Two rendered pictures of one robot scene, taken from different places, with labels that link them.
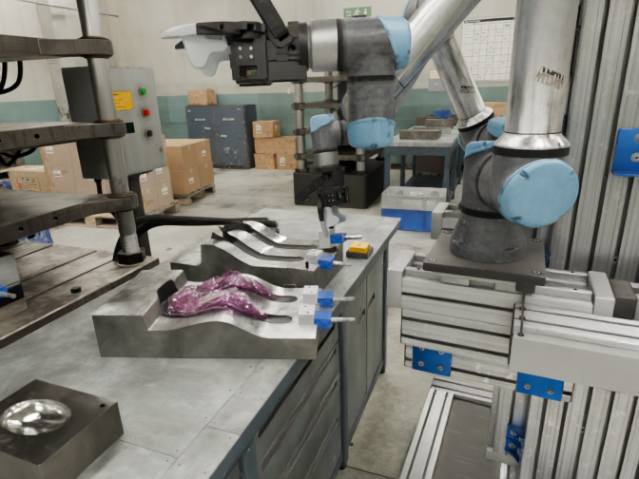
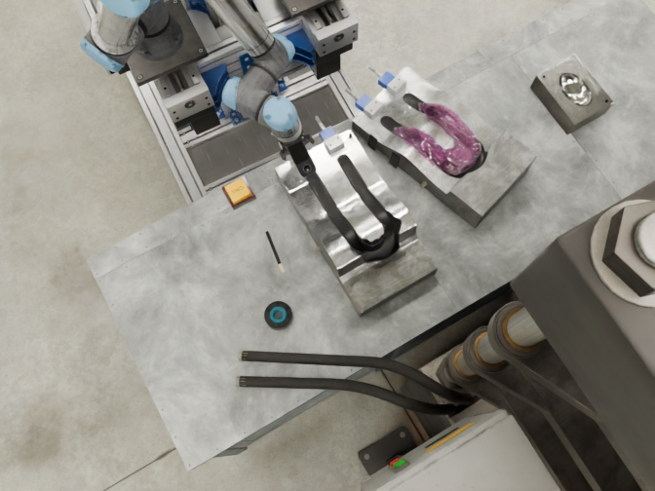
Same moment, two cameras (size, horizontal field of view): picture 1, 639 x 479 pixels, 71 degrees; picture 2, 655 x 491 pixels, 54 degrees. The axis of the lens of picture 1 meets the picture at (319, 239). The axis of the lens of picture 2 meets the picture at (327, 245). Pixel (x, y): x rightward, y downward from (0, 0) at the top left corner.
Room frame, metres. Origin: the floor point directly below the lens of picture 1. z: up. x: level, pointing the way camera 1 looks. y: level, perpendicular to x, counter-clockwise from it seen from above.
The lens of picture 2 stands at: (1.89, 0.56, 2.64)
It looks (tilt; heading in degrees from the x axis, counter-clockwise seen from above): 73 degrees down; 223
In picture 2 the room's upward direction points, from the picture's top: 5 degrees counter-clockwise
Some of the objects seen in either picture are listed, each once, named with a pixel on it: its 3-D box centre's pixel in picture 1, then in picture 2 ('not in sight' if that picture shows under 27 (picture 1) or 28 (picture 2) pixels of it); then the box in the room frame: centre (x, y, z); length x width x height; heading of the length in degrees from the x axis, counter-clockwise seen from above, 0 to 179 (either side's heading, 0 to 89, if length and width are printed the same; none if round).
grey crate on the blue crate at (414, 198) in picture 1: (414, 198); not in sight; (4.39, -0.96, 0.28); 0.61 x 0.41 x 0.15; 69
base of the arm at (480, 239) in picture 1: (489, 227); not in sight; (0.89, -0.35, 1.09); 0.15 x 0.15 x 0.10
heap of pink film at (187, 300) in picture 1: (220, 293); (441, 135); (1.02, 0.25, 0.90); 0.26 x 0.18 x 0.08; 85
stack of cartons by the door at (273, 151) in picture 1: (278, 144); not in sight; (8.13, 0.68, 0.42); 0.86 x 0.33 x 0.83; 69
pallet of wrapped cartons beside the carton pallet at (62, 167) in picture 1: (109, 178); not in sight; (5.09, 2.36, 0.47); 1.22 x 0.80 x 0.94; 73
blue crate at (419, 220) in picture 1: (413, 215); not in sight; (4.39, -0.96, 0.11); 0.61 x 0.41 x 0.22; 69
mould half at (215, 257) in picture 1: (258, 253); (355, 218); (1.38, 0.20, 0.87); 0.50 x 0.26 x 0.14; 68
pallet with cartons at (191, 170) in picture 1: (159, 170); not in sight; (6.08, 2.13, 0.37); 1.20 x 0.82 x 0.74; 77
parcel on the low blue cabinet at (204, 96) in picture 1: (202, 97); not in sight; (8.55, 2.03, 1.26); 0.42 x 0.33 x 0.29; 69
